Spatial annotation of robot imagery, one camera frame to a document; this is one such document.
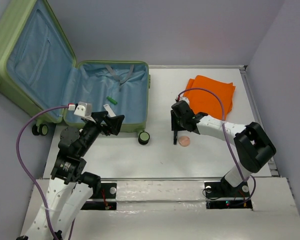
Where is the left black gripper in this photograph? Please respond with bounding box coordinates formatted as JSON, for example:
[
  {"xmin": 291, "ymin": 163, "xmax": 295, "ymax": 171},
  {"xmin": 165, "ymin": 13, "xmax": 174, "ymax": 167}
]
[{"xmin": 78, "ymin": 110, "xmax": 125, "ymax": 156}]

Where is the black cosmetic tube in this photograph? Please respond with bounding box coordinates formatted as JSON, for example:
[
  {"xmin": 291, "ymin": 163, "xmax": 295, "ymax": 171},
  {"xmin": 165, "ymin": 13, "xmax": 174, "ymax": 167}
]
[{"xmin": 173, "ymin": 130, "xmax": 178, "ymax": 145}]

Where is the white small tube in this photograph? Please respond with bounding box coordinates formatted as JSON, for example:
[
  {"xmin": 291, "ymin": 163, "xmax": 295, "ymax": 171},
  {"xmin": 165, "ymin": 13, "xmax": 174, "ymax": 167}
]
[{"xmin": 103, "ymin": 104, "xmax": 116, "ymax": 118}]

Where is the pink round compact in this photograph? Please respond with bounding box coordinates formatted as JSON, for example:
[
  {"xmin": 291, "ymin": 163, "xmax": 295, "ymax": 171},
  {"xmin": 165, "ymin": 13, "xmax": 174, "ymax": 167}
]
[{"xmin": 178, "ymin": 136, "xmax": 191, "ymax": 147}]

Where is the green lip balm tube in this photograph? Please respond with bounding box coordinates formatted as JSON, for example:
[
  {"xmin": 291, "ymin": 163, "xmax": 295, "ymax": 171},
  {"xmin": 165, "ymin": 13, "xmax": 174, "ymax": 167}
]
[{"xmin": 106, "ymin": 96, "xmax": 118, "ymax": 105}]

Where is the orange cloth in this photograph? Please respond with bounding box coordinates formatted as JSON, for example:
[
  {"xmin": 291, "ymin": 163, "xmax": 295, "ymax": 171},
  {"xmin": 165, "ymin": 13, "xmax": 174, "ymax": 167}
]
[{"xmin": 183, "ymin": 75, "xmax": 236, "ymax": 120}]

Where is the green suitcase with blue lining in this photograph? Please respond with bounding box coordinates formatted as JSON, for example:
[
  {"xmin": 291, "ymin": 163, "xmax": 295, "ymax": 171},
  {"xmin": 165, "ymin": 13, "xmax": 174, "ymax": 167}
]
[{"xmin": 0, "ymin": 0, "xmax": 151, "ymax": 145}]

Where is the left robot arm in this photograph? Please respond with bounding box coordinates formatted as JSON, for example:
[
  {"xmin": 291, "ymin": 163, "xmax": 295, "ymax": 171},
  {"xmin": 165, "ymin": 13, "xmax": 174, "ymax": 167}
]
[{"xmin": 19, "ymin": 111, "xmax": 125, "ymax": 240}]

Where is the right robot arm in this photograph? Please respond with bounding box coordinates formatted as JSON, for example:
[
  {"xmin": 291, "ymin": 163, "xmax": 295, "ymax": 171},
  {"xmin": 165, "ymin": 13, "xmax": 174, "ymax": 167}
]
[{"xmin": 170, "ymin": 100, "xmax": 277, "ymax": 196}]

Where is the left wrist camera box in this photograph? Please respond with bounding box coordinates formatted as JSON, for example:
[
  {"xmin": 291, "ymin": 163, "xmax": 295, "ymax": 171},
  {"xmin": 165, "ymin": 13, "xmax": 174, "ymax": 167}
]
[{"xmin": 74, "ymin": 101, "xmax": 92, "ymax": 118}]

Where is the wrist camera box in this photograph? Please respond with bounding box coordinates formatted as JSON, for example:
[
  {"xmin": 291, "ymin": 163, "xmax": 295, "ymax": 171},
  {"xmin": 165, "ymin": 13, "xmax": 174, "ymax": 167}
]
[
  {"xmin": 175, "ymin": 96, "xmax": 190, "ymax": 105},
  {"xmin": 74, "ymin": 101, "xmax": 92, "ymax": 118}
]

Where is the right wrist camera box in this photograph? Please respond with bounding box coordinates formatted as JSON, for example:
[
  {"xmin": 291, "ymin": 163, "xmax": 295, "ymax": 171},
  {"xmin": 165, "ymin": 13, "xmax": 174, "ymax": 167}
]
[{"xmin": 175, "ymin": 96, "xmax": 190, "ymax": 105}]

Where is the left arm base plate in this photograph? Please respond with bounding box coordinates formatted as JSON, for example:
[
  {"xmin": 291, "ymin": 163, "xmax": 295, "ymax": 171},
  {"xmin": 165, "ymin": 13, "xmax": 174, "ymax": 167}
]
[{"xmin": 81, "ymin": 182, "xmax": 117, "ymax": 211}]

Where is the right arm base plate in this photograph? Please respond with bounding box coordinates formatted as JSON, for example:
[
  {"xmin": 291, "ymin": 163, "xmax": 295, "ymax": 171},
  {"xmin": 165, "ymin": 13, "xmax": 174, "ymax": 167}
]
[{"xmin": 202, "ymin": 181, "xmax": 253, "ymax": 210}]

